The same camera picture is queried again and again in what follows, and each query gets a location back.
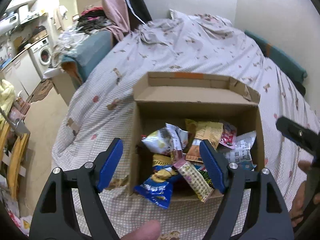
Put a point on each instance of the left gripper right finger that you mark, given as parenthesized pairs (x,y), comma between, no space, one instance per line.
(267,215)

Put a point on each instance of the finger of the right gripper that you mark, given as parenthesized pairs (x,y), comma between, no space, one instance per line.
(303,137)

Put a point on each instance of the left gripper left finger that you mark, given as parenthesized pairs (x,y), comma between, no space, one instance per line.
(55,217)

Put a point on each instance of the blue yellow chip bag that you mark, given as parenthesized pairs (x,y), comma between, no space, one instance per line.
(158,188)

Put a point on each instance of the person's right hand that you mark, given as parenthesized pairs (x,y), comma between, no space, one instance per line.
(297,203)

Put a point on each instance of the person's left hand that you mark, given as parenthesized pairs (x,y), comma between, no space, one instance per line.
(151,230)

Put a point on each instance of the silver blue snack bag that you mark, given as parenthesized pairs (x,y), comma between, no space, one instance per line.
(241,155)

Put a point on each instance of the beige dotted snack bag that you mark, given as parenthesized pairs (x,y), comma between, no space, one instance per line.
(195,180)

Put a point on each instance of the small red candy packet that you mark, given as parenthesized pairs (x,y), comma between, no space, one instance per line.
(228,135)

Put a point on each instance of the wooden chair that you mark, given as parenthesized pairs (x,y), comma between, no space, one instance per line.
(14,159)

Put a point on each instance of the union jack snack bag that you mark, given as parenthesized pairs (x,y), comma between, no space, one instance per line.
(203,171)

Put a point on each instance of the patterned bed quilt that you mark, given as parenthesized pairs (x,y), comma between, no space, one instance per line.
(174,71)

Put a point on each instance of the white yellow chip bag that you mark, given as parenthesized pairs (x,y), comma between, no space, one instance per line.
(165,140)

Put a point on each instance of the white kitchen cabinet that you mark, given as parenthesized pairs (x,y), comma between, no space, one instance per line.
(22,74)

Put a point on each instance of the white pillow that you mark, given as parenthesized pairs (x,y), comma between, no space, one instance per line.
(174,14)

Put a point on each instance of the brown cardboard box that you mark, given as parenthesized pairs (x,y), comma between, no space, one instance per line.
(164,97)

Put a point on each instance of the teal sofa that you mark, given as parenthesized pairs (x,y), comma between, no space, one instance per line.
(81,62)

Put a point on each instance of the white washing machine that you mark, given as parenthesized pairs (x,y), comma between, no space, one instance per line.
(40,53)

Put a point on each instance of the pile of dark clothes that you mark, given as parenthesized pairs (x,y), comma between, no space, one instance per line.
(92,19)

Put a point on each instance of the pink hanging cloth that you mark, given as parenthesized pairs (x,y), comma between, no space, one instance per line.
(117,12)

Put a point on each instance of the black hanging garment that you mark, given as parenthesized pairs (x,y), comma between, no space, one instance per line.
(138,13)

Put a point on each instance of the teal blanket by wall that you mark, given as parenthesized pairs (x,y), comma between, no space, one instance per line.
(288,65)

